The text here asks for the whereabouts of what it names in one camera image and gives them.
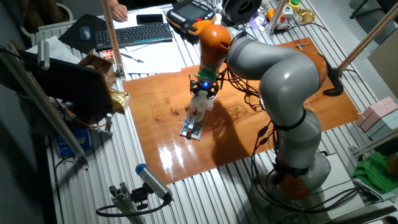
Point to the printed white paper sheet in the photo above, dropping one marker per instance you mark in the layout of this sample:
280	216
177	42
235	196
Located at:
155	59

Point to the white paper stack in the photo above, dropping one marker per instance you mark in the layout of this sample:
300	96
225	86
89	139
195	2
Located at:
59	49

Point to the grey box with green button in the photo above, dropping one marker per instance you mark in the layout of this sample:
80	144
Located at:
288	12

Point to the person's bare hand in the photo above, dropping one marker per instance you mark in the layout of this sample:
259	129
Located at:
119	12

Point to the black filament spool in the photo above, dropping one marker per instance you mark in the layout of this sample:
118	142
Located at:
230	11

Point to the silver depth camera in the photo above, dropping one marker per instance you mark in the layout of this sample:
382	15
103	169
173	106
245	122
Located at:
43	54

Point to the black smartphone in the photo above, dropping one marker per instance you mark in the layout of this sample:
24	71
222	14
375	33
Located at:
149	19

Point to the small metal hex key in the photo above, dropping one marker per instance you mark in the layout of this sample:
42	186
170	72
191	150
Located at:
301	45

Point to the white round bin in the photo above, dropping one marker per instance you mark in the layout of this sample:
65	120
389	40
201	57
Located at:
66	9

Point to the black pen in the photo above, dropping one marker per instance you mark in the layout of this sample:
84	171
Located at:
132	58

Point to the gold foil bag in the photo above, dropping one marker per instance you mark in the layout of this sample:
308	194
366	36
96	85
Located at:
121	101

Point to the long aluminium frame beam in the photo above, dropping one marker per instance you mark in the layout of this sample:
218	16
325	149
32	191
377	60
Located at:
46	109

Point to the blue plastic pack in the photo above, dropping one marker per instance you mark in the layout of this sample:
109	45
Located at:
73	141

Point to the silver camera with blue end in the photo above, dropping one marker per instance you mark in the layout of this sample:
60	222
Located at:
152	180

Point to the orange wooden board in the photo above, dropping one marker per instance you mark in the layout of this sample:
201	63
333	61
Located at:
174	149

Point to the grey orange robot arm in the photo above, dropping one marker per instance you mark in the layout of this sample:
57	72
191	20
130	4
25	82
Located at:
280	81

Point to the pale teal box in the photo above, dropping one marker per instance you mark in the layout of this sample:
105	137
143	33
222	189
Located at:
385	126

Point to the brown cardboard box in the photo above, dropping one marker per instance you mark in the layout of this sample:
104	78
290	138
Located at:
102	67

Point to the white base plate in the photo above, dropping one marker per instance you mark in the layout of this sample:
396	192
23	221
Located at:
342	186

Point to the beige flat panel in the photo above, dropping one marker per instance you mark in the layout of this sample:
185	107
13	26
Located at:
385	62

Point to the aluminium profile bar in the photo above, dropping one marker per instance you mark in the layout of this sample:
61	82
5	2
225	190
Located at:
373	143

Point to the copper coloured frame post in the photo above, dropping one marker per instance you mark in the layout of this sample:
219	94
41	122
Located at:
373	31
112	37

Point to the grey box with red button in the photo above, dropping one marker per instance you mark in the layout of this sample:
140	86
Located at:
282	22

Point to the green cloth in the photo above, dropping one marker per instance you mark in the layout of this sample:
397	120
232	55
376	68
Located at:
373	171

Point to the black computer keyboard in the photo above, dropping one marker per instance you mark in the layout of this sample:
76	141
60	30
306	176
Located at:
133	35

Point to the crumpled gold wrapper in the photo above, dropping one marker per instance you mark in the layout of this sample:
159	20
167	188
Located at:
304	16

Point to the blue grey computer mouse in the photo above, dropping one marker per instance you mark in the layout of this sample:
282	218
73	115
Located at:
85	33

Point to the pink box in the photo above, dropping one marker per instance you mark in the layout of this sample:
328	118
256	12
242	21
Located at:
377	112

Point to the orange black teach pendant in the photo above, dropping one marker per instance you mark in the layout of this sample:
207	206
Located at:
189	14

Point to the black flat monitor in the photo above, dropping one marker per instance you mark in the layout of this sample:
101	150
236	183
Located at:
68	87

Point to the black mouse pad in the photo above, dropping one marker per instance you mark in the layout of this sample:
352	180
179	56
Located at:
70	37

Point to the colourful puzzle cube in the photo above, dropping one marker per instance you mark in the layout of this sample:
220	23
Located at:
107	54

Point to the yellow box with green button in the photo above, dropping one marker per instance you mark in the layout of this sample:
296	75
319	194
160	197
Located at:
293	4

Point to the silver rectangular foil pack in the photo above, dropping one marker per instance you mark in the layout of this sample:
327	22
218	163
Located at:
189	130

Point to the aluminium profile camera mount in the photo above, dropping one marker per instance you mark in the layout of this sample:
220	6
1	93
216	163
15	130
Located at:
122	199

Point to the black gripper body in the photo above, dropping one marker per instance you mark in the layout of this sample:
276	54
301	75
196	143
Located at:
205	87

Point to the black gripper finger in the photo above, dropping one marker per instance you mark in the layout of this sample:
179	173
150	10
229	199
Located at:
215	91
193	88

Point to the small white rounded object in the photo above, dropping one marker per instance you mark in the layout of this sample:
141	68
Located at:
217	18

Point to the short aluminium frame post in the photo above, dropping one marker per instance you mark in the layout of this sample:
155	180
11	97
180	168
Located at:
277	12

